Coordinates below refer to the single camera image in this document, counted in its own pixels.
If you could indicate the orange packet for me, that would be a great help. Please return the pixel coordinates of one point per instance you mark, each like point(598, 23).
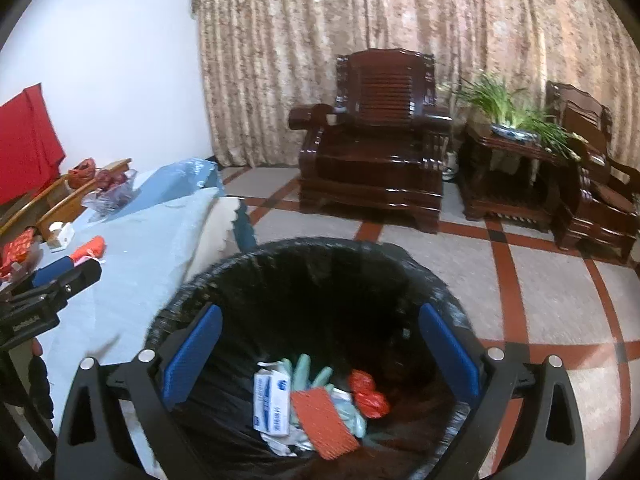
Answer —
point(87, 250)

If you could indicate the red cloth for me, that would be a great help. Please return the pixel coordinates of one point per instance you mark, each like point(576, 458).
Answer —
point(30, 135)

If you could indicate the blue patterned plastic sheet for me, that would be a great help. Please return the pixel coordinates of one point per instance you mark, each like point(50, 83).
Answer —
point(180, 177)

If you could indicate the light wooden chair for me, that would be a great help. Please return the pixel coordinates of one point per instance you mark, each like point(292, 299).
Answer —
point(55, 190)
point(62, 210)

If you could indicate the red wrapper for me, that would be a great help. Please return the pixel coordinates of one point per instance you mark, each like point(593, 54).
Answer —
point(367, 395)

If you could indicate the white and blue box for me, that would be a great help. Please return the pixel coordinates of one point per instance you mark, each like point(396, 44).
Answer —
point(272, 405)

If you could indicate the white shoe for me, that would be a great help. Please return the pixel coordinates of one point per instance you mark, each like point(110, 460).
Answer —
point(449, 167)

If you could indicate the small red plastic bag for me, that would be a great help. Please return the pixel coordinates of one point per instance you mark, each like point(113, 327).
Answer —
point(81, 175)

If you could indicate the pale blue table cover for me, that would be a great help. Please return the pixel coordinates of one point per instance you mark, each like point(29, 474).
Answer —
point(135, 270)

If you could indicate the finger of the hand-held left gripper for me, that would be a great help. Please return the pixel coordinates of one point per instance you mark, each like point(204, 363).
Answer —
point(75, 280)
point(50, 270)

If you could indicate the clear bag of red fruit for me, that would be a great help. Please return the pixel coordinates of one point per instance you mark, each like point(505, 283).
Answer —
point(110, 192)

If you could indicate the dark wooden armchair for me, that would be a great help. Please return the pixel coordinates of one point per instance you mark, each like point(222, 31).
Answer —
point(600, 215)
point(375, 170)

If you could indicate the beige patterned curtain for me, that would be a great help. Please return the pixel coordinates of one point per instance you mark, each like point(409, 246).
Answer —
point(300, 60)

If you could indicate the potted green plant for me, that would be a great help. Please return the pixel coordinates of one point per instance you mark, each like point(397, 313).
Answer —
point(492, 97)

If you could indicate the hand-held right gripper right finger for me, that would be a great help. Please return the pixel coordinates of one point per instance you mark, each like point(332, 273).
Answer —
point(447, 355)

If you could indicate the dark teal cloth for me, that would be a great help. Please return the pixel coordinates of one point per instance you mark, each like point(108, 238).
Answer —
point(245, 232)

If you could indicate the black lined trash bin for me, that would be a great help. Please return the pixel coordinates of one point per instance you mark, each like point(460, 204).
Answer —
point(325, 300)

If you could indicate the red scouring pad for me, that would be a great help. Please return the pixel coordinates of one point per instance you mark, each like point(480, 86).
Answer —
point(325, 420)

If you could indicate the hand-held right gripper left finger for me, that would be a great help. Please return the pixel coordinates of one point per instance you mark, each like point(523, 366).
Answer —
point(192, 355)

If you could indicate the red patterned packet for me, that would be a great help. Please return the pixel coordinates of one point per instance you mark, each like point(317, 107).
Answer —
point(17, 255)

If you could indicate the dark wooden side table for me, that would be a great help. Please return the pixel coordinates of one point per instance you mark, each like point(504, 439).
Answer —
point(500, 195)

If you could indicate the cream scalloped cloth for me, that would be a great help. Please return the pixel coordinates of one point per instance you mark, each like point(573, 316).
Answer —
point(220, 230)

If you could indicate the green gloves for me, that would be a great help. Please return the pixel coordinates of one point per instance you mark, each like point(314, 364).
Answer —
point(305, 372)

